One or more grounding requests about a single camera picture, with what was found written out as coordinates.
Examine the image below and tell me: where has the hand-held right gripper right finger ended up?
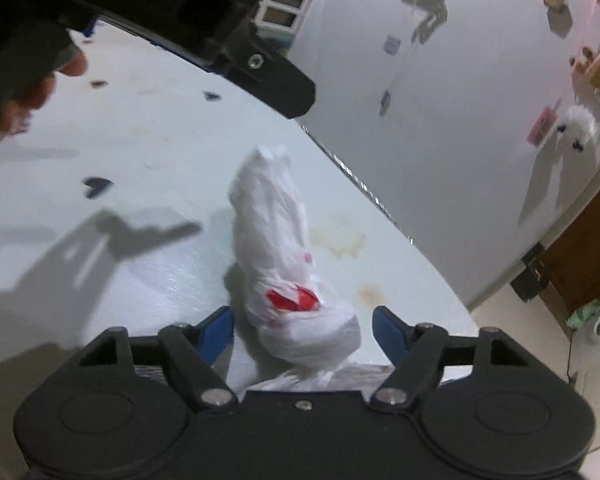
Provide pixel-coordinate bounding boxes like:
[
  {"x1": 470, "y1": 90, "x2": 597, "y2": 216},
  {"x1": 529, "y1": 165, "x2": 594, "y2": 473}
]
[{"x1": 369, "y1": 305, "x2": 528, "y2": 408}]

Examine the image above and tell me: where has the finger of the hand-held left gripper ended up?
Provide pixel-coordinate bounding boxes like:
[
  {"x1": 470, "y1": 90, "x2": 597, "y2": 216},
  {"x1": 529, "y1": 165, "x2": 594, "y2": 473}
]
[{"x1": 214, "y1": 22, "x2": 316, "y2": 121}]

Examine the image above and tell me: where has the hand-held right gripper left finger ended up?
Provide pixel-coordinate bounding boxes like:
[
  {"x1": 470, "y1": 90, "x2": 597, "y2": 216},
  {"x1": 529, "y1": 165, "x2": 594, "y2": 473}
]
[{"x1": 77, "y1": 305, "x2": 238, "y2": 408}]

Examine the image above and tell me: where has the clear plastic bag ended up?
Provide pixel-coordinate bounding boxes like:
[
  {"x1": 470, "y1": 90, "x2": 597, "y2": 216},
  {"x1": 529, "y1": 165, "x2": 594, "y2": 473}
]
[{"x1": 250, "y1": 360, "x2": 398, "y2": 392}]

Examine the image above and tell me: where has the white plastic bag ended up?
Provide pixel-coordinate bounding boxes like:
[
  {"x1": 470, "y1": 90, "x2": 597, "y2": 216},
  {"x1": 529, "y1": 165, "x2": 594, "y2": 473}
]
[{"x1": 227, "y1": 144, "x2": 362, "y2": 377}]

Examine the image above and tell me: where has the person's left hand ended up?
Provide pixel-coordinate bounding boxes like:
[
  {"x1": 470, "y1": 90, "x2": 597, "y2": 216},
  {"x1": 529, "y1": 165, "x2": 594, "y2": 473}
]
[{"x1": 0, "y1": 19, "x2": 89, "y2": 148}]

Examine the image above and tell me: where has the black crate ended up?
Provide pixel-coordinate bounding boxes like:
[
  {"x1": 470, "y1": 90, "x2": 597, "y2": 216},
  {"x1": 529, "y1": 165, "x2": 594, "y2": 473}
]
[{"x1": 510, "y1": 244, "x2": 550, "y2": 302}]

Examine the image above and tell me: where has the silver foil table mat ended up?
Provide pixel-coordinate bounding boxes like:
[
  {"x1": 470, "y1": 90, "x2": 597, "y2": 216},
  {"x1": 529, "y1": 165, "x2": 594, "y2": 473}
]
[{"x1": 0, "y1": 25, "x2": 481, "y2": 411}]

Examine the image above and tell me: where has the green plastic bag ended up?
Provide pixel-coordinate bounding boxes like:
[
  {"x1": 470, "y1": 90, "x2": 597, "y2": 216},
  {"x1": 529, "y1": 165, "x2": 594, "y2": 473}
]
[{"x1": 566, "y1": 299, "x2": 600, "y2": 331}]

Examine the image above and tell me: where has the brown wooden door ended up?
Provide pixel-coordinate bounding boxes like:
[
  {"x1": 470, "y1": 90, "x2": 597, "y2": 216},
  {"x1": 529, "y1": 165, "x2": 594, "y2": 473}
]
[{"x1": 542, "y1": 172, "x2": 600, "y2": 313}]

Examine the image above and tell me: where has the pink hanging tag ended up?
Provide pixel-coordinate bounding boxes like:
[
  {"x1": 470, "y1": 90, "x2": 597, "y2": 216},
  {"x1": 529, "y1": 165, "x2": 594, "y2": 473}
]
[{"x1": 526, "y1": 106, "x2": 557, "y2": 147}]

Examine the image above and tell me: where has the white plush toy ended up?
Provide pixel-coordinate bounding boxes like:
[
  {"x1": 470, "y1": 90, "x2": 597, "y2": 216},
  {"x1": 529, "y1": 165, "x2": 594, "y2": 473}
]
[{"x1": 554, "y1": 105, "x2": 599, "y2": 153}]

